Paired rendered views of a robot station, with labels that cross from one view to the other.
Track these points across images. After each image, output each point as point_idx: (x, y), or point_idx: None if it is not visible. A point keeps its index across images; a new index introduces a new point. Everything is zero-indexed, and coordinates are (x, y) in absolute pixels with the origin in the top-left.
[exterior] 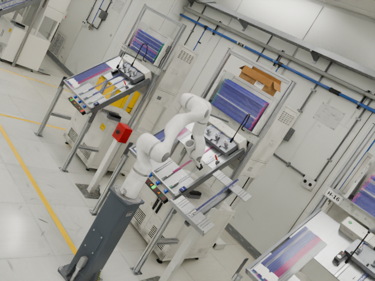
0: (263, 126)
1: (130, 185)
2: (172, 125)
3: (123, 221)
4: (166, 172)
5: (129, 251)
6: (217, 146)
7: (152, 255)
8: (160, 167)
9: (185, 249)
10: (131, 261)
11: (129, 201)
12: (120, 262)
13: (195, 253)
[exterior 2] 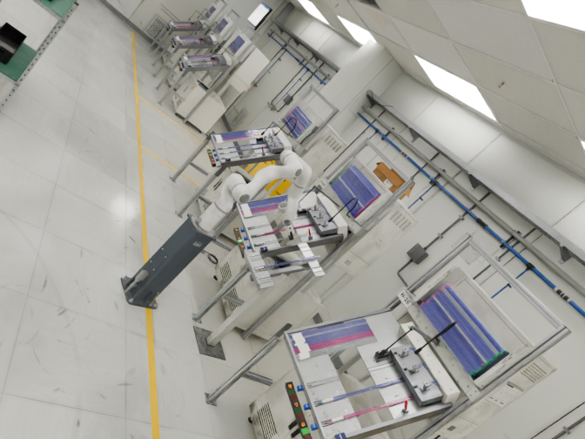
0: (369, 217)
1: (206, 216)
2: (262, 172)
3: (189, 249)
4: (258, 232)
5: (200, 301)
6: (317, 223)
7: (222, 316)
8: (255, 226)
9: (245, 307)
10: (198, 309)
11: (199, 230)
12: (185, 304)
13: (268, 334)
